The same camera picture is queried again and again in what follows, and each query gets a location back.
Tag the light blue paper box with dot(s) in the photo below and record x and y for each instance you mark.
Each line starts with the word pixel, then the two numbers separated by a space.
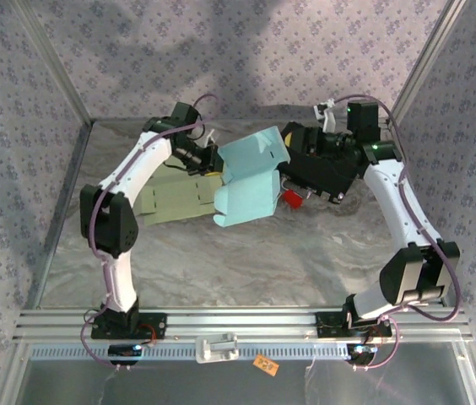
pixel 246 198

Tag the pale green paper box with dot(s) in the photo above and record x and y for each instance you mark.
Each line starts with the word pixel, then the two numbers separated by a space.
pixel 170 198

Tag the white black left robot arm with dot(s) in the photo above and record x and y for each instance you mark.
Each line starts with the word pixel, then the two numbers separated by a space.
pixel 115 185

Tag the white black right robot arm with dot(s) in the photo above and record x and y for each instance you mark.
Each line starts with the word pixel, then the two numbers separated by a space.
pixel 398 206

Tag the small black controller box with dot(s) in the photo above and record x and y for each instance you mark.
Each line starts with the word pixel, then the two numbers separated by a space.
pixel 122 351
pixel 360 354

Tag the black hard case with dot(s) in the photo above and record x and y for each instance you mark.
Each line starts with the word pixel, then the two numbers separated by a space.
pixel 322 177

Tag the small red tag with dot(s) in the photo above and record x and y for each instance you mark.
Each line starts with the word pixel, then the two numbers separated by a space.
pixel 293 199

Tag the orange sticker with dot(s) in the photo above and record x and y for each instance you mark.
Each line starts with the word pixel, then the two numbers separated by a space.
pixel 265 365

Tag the grey metal sheet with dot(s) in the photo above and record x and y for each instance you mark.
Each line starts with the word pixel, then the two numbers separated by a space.
pixel 221 388

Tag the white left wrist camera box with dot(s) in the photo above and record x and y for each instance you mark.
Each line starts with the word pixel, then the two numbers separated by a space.
pixel 210 137

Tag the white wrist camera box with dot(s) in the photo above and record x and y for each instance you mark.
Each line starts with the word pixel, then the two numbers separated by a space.
pixel 328 120
pixel 210 137

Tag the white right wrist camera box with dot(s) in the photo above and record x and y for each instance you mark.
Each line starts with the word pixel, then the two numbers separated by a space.
pixel 328 120

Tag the aluminium frame post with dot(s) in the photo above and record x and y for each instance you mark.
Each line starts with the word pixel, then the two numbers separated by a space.
pixel 428 59
pixel 54 63

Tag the aluminium mounting rail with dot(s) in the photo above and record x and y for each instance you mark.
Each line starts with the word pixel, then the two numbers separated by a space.
pixel 242 322

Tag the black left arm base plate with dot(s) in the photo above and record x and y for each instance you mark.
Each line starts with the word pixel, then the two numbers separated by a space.
pixel 158 327

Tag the white plastic bracket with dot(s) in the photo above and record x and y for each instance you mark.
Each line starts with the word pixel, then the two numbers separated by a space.
pixel 217 348

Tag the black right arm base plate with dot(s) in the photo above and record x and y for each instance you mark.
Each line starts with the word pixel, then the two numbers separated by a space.
pixel 331 325

